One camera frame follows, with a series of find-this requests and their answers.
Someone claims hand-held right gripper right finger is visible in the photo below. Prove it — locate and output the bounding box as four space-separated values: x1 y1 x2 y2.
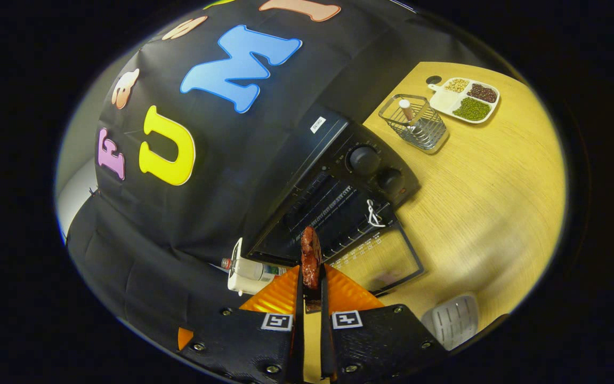
320 264 449 384

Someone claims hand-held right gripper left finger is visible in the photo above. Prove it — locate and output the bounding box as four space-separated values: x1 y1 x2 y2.
178 265 305 384

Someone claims red raw steak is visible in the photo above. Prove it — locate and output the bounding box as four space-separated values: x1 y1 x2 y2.
300 226 323 313

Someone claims black electric oven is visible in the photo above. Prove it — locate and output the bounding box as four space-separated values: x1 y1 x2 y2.
247 104 425 297

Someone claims white toaster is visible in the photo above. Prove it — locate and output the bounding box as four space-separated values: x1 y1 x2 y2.
227 238 286 297

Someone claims clear bottle with red label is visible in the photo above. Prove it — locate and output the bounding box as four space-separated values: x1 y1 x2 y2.
221 258 287 283

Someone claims small white ribbed tray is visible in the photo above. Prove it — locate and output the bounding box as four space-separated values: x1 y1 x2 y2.
422 293 479 351

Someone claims black backdrop cloth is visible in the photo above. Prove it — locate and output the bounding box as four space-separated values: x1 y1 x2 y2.
67 0 499 347

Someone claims white divided dish of beans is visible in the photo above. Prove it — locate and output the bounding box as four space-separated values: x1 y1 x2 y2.
427 77 500 124

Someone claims white cord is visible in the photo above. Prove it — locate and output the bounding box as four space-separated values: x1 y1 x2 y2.
366 199 386 228

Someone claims metal wire basket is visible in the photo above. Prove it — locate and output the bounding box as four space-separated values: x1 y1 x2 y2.
378 94 450 155

